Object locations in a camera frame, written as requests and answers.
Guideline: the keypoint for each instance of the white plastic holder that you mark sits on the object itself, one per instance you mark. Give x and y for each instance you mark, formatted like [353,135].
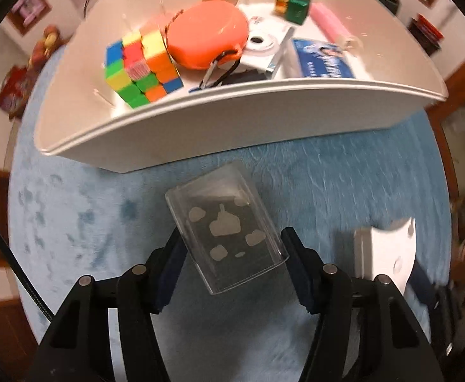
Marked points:
[379,250]

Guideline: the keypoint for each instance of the white plastic bin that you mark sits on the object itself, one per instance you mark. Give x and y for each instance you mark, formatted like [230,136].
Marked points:
[236,127]

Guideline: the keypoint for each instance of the orange round case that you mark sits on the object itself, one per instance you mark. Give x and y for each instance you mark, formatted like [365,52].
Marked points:
[204,32]

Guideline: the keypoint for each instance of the blue fluffy mat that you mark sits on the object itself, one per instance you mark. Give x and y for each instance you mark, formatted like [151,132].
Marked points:
[97,207]

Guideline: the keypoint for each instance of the green perfume bottle gold cap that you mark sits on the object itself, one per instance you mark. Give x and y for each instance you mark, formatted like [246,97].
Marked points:
[298,6]

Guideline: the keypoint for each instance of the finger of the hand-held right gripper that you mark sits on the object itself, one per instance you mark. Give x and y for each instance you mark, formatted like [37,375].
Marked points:
[421,290]

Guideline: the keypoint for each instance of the clear plastic case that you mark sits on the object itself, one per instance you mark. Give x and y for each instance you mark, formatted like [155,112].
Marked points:
[224,227]

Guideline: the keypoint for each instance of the red lidded container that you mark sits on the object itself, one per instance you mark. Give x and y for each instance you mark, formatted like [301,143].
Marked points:
[429,28]

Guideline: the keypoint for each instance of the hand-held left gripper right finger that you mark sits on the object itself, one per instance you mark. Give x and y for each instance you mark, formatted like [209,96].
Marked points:
[300,282]

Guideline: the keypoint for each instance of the blue card pack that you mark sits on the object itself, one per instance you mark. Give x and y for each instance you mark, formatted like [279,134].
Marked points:
[320,61]

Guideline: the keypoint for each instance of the white camera print box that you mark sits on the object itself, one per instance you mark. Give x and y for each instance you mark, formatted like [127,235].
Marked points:
[264,45]

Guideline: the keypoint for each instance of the pink tube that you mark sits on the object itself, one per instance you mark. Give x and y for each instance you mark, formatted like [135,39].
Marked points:
[330,24]

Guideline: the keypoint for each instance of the dark wicker basket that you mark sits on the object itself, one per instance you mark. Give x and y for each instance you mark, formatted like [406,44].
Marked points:
[423,41]

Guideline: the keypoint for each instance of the red printed box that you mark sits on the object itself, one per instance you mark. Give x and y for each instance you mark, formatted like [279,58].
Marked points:
[13,91]

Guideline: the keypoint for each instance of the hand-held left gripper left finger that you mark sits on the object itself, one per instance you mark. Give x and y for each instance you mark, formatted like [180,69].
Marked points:
[168,282]

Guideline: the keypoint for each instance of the pink dumbbell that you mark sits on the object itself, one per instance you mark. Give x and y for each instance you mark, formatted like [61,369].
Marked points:
[29,2]

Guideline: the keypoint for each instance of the colourful puzzle cube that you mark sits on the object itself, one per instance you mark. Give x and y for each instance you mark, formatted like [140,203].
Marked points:
[137,75]

